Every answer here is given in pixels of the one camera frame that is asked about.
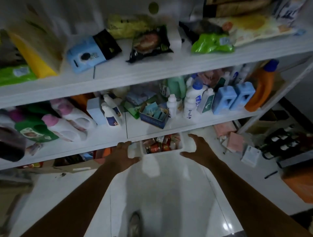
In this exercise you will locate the black pen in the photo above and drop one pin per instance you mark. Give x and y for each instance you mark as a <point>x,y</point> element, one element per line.
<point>271,174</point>

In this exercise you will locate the person's left thumb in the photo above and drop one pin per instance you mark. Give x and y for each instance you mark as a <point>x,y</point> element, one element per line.
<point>134,160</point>

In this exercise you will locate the blue cardboard box of sachets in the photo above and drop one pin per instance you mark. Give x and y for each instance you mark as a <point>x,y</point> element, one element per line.
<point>154,117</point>

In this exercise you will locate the mint green bottle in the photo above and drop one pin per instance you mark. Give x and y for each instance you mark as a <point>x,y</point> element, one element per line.
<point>177,86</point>

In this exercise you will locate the bright green packet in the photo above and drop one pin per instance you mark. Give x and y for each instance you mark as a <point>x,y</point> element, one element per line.
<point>211,44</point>

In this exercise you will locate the person's right thumb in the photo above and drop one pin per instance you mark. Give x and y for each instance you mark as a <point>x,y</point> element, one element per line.
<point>186,154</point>

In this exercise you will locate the light blue jug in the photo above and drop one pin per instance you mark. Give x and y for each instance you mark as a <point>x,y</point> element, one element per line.
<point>223,99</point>
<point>242,95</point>

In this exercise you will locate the white lotion bottle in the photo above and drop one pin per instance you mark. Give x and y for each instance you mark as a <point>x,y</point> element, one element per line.
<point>113,103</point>
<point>111,116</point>

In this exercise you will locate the green wipes packet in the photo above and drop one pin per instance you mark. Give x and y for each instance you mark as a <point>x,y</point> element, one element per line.
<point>14,74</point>

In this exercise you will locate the small white bottle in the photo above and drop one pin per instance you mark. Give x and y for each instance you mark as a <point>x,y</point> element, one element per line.
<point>172,105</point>

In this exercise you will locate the group of dark glass bottles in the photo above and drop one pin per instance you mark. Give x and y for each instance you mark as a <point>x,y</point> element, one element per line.
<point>281,142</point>

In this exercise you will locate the person's left forearm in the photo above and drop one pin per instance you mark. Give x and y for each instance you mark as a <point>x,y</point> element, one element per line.
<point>78,202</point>

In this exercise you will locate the person's right hand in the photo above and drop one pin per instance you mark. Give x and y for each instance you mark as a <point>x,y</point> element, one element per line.
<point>203,152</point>

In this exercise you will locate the small black packet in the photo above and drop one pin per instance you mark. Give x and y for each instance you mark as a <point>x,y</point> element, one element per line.
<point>107,45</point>

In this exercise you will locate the dark grey packet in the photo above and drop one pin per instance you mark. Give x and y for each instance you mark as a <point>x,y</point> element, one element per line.
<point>198,28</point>

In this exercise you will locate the white plastic basket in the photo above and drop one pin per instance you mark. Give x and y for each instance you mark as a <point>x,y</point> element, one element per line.
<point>188,144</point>

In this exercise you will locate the pile of small red packets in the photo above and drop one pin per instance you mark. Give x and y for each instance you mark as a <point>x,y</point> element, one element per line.
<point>161,144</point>

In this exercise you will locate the black snack packet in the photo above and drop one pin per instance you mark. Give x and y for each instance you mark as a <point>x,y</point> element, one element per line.
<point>150,44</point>

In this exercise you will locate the white bottle green label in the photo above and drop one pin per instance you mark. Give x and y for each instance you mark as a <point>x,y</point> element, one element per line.
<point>206,100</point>

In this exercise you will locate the person's left hand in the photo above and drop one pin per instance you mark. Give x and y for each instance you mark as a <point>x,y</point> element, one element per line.
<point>119,158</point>

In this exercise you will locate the large white yellow printed bag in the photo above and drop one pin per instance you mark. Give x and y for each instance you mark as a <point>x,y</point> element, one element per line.
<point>254,28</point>

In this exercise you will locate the green jug purple cap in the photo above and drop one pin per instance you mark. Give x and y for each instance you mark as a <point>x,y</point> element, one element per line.
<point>34,127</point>

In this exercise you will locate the white shelf unit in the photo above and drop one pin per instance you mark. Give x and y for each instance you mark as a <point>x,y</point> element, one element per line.
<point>151,70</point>

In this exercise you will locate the brown cardboard box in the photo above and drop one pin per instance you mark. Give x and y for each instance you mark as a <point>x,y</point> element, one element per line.
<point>78,164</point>

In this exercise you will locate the light blue wipes packet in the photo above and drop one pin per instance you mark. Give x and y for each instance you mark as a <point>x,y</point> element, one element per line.
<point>84,57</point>

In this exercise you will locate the white bottle blue cap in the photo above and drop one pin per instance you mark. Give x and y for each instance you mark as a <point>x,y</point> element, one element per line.
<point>192,99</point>

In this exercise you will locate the white and blue packet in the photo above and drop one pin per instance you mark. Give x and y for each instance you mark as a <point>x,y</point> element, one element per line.
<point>288,9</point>

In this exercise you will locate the orange bottle blue cap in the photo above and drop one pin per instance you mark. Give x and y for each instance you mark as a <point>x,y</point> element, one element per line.
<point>263,85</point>

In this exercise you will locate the light blue box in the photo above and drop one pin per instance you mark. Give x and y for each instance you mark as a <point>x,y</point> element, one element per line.
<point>94,109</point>

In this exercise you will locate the yellow and white bag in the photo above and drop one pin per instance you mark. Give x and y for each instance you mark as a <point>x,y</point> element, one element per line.
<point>36,48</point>

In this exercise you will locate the dark grey jug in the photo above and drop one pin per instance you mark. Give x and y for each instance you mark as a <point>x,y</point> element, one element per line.
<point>11,144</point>

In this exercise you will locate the pink packet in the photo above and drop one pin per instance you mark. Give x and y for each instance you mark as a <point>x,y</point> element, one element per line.
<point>234,142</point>
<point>223,128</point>

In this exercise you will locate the white jug pink cap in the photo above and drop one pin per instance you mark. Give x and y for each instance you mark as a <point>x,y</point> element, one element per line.
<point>73,114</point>
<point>62,128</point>

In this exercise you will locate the person's shoe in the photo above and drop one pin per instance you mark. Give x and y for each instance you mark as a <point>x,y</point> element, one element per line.
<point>135,224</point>

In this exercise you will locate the white carton box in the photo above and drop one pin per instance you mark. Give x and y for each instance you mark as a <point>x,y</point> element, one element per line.
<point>250,156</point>

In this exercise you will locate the person's right forearm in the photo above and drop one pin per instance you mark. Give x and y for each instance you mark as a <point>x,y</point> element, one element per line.
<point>249,202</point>

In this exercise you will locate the yellow-green packet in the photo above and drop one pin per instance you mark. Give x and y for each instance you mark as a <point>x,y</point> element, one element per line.
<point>127,25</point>

